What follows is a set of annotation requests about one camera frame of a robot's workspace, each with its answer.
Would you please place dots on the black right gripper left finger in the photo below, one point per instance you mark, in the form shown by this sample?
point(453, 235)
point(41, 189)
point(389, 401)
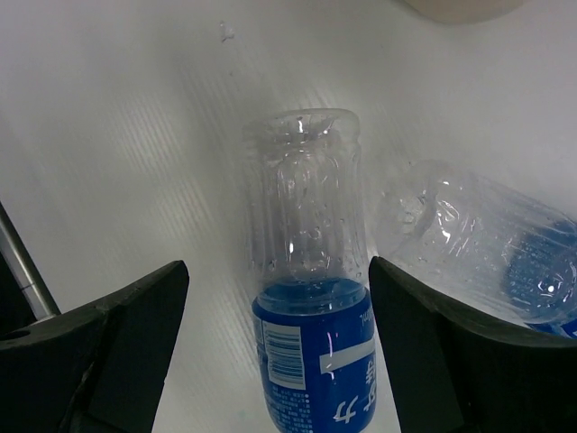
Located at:
point(97, 368)

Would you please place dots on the cream plastic bin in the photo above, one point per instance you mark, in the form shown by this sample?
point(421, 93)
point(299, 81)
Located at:
point(463, 11)

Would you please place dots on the blue label bottle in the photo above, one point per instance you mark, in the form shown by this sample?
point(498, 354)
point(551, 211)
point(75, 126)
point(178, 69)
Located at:
point(483, 243)
point(313, 322)

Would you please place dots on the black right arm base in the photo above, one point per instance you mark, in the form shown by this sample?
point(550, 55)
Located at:
point(25, 298)

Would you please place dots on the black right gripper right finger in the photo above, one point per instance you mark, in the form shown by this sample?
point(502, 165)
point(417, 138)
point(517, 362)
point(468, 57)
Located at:
point(453, 368)

